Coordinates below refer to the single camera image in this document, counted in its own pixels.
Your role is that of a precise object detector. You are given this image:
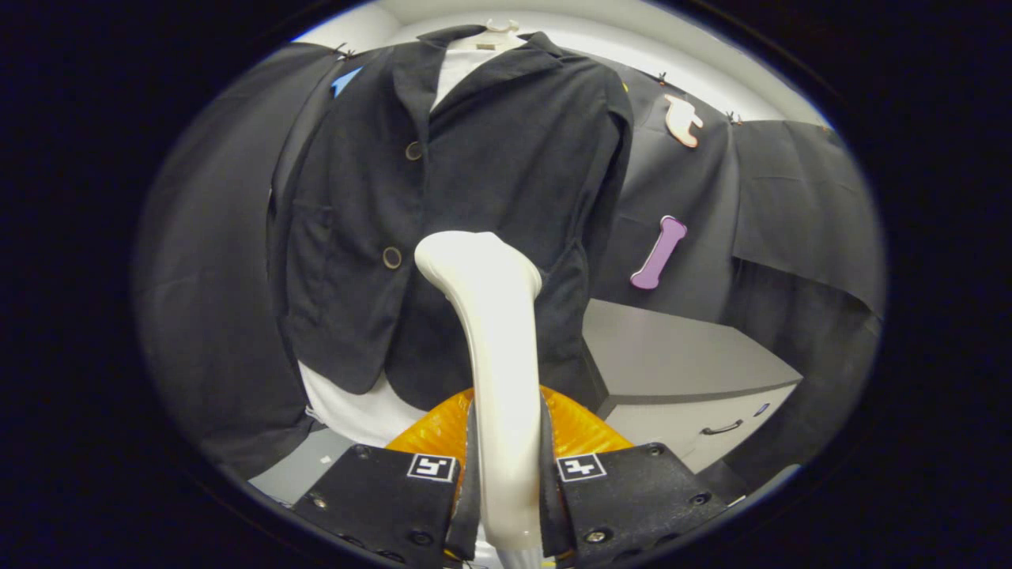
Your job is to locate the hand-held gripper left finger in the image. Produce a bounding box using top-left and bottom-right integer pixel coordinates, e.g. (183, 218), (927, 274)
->
(291, 387), (481, 568)

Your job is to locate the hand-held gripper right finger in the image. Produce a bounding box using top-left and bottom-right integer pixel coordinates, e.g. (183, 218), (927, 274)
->
(539, 385), (730, 566)

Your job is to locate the white garment steamer with hose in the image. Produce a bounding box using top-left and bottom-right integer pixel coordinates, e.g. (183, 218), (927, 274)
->
(414, 231), (546, 569)

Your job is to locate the black suit jacket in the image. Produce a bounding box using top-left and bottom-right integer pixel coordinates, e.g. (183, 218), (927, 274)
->
(269, 25), (635, 412)

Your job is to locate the white clothes hanger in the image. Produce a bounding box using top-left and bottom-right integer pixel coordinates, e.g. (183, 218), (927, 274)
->
(455, 19), (523, 52)

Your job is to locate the grey cabinet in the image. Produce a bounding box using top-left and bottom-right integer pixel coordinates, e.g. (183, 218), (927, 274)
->
(581, 299), (803, 475)

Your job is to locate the black backdrop cloth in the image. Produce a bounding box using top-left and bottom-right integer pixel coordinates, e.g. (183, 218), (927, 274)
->
(134, 43), (886, 491)

